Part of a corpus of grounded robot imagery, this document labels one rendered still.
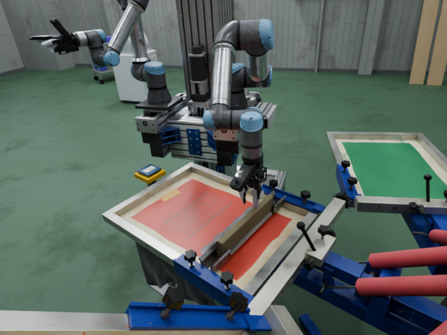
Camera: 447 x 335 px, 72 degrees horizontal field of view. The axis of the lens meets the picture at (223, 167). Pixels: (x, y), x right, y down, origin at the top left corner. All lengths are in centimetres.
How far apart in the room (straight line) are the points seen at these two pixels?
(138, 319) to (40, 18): 1071
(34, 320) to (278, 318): 50
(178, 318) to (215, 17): 157
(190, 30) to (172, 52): 742
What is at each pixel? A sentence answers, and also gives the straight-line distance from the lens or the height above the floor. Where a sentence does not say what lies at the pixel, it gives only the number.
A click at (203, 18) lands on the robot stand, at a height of 171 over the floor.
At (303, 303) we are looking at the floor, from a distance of 231.
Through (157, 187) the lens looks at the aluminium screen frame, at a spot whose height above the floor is 99.
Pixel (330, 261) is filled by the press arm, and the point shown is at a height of 104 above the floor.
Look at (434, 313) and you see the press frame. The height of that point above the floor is 102.
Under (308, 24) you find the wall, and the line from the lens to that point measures 820.
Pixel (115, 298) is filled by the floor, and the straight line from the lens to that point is 247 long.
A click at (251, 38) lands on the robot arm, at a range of 133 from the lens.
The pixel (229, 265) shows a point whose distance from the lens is 119.
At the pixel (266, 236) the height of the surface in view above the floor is 95.
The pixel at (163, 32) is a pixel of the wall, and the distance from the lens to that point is 941.
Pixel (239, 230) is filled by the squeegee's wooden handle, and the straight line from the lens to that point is 119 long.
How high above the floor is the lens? 183
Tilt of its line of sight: 30 degrees down
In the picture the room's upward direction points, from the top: 3 degrees counter-clockwise
